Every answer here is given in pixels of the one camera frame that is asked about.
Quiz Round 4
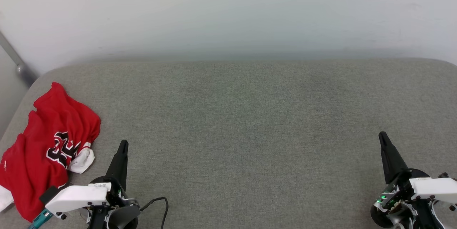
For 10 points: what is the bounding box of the right gripper body white dark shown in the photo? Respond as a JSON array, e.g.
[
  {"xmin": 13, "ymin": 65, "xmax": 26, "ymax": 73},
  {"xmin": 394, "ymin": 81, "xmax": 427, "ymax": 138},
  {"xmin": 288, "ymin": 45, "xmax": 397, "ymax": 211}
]
[{"xmin": 374, "ymin": 168, "xmax": 457, "ymax": 210}]

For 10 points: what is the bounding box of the left gripper body white dark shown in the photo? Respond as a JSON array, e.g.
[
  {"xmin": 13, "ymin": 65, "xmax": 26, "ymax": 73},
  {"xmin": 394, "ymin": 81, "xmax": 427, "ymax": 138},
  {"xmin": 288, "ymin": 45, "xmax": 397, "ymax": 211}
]
[{"xmin": 45, "ymin": 175, "xmax": 141, "ymax": 216}]

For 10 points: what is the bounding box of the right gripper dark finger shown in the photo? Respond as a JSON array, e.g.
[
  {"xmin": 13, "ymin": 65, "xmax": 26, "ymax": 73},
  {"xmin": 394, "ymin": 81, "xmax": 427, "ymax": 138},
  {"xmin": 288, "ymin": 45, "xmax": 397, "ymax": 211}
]
[{"xmin": 378, "ymin": 131, "xmax": 410, "ymax": 185}]

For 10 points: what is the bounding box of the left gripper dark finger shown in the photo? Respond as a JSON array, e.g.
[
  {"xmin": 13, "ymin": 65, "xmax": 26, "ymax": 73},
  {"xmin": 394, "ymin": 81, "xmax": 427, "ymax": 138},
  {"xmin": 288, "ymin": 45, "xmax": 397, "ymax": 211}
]
[{"xmin": 105, "ymin": 140, "xmax": 129, "ymax": 191}]

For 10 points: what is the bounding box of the red white sports jersey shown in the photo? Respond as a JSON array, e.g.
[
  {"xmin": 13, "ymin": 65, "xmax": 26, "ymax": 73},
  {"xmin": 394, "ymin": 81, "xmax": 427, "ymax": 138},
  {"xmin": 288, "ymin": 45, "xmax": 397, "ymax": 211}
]
[{"xmin": 0, "ymin": 82, "xmax": 101, "ymax": 222}]

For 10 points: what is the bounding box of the grey fabric sofa seat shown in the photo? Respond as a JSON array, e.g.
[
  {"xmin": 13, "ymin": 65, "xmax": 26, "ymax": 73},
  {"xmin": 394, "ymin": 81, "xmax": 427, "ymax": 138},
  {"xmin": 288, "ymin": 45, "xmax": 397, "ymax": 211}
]
[{"xmin": 0, "ymin": 58, "xmax": 457, "ymax": 229}]

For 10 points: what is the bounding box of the teal camera cable connector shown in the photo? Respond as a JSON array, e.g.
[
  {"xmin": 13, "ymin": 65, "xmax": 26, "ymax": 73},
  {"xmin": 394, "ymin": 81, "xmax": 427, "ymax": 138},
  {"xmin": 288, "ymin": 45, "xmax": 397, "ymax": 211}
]
[{"xmin": 28, "ymin": 209, "xmax": 54, "ymax": 229}]

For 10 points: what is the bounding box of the thin black looped cable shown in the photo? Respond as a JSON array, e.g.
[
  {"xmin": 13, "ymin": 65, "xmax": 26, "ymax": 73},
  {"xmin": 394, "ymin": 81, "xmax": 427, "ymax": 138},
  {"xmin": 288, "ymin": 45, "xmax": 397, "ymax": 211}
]
[{"xmin": 139, "ymin": 197, "xmax": 169, "ymax": 229}]

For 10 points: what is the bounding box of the grey metal wall rail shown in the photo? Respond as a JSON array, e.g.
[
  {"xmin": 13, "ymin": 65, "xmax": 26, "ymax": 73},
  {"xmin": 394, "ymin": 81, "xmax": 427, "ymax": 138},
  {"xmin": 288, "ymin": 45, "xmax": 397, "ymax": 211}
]
[{"xmin": 0, "ymin": 31, "xmax": 38, "ymax": 87}]

